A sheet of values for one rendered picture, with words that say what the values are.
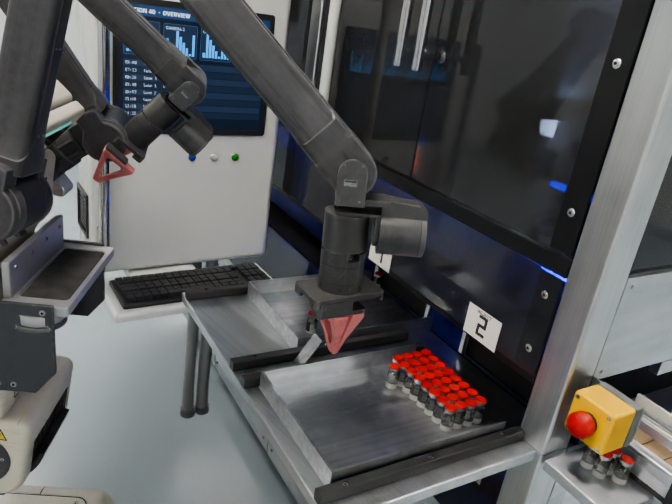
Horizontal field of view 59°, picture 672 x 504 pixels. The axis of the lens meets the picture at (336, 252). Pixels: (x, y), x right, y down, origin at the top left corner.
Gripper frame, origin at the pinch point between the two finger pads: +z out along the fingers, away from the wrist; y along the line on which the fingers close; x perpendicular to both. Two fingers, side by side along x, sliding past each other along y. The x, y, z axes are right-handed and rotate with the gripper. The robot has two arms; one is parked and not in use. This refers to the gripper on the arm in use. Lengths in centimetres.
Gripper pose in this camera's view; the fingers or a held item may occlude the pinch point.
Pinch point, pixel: (333, 346)
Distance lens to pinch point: 82.1
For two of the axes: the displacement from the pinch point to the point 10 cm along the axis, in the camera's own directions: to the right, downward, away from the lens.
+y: 8.7, -1.0, 4.8
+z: -1.0, 9.3, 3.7
